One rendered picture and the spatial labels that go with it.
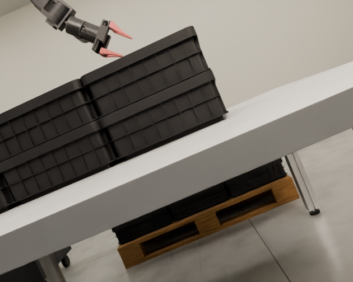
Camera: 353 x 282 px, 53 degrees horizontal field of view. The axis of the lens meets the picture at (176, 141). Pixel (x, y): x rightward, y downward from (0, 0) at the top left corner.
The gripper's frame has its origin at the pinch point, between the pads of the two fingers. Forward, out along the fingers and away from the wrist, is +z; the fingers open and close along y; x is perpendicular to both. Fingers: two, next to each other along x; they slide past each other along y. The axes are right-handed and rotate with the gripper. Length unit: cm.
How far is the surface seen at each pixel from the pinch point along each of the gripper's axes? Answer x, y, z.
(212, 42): -322, -89, 19
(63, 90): 28.9, 19.5, -3.5
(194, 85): 31.5, 7.1, 25.4
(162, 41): 31.5, 0.4, 14.8
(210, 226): -110, 70, 65
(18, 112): 27.7, 28.6, -12.3
